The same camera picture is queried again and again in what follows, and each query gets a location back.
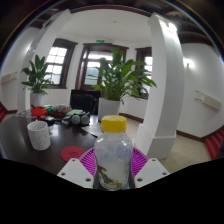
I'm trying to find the flat round red coaster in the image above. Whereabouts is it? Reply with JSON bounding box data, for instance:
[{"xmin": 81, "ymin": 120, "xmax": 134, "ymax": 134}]
[{"xmin": 60, "ymin": 145, "xmax": 86, "ymax": 163}]

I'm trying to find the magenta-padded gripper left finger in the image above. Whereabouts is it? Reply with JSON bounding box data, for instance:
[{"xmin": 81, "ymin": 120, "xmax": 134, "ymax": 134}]
[{"xmin": 56, "ymin": 147, "xmax": 98, "ymax": 190}]

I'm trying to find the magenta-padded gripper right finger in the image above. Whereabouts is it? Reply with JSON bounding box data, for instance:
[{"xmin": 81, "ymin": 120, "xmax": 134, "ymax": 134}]
[{"xmin": 132, "ymin": 147, "xmax": 170, "ymax": 190}]

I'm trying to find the large potted green plant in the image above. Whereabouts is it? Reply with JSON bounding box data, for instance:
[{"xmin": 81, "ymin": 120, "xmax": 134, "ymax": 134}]
[{"xmin": 91, "ymin": 49, "xmax": 158, "ymax": 123}]

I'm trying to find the green book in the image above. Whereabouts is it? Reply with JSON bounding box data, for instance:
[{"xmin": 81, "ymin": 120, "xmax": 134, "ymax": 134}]
[{"xmin": 65, "ymin": 109, "xmax": 84, "ymax": 117}]

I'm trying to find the black chair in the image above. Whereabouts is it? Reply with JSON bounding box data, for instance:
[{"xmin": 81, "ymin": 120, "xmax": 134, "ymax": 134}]
[{"xmin": 69, "ymin": 89, "xmax": 102, "ymax": 116}]

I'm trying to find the red box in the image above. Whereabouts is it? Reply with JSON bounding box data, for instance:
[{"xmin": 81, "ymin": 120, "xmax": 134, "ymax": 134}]
[{"xmin": 30, "ymin": 105, "xmax": 49, "ymax": 118}]

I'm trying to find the printed paper sheet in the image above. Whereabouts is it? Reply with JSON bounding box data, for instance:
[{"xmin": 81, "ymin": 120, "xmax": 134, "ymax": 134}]
[{"xmin": 81, "ymin": 123, "xmax": 105, "ymax": 138}]

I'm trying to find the white speckled mug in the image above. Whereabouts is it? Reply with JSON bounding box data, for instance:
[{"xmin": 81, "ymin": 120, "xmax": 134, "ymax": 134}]
[{"xmin": 26, "ymin": 120, "xmax": 52, "ymax": 152}]

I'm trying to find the wall lamp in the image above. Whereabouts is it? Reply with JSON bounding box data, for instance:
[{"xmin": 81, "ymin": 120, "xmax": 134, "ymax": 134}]
[{"xmin": 182, "ymin": 57, "xmax": 194, "ymax": 70}]

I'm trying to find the dark-framed single window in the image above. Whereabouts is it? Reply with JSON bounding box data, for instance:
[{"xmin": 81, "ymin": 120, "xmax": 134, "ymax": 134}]
[{"xmin": 44, "ymin": 38, "xmax": 78, "ymax": 90}]

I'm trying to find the clear yellow-capped drink bottle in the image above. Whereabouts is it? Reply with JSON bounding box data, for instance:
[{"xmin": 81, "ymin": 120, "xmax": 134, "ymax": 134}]
[{"xmin": 94, "ymin": 115, "xmax": 134, "ymax": 192}]

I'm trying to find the open snack box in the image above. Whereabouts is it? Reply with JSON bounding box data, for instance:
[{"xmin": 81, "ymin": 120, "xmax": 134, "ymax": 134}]
[{"xmin": 49, "ymin": 104, "xmax": 71, "ymax": 119}]

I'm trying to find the dark-framed glass door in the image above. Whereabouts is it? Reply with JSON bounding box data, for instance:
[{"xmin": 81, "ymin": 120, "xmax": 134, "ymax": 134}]
[{"xmin": 75, "ymin": 42, "xmax": 129, "ymax": 92}]

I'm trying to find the small potted green plant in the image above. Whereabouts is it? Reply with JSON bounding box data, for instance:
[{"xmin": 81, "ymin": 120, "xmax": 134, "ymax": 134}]
[{"xmin": 20, "ymin": 54, "xmax": 54, "ymax": 108}]

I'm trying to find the dark-framed narrow window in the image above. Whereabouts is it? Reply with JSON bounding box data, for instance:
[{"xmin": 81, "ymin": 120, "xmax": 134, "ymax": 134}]
[{"xmin": 134, "ymin": 46, "xmax": 154, "ymax": 100}]

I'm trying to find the black pouch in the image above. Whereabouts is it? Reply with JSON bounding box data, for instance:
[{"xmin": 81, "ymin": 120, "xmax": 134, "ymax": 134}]
[{"xmin": 41, "ymin": 115, "xmax": 56, "ymax": 126}]

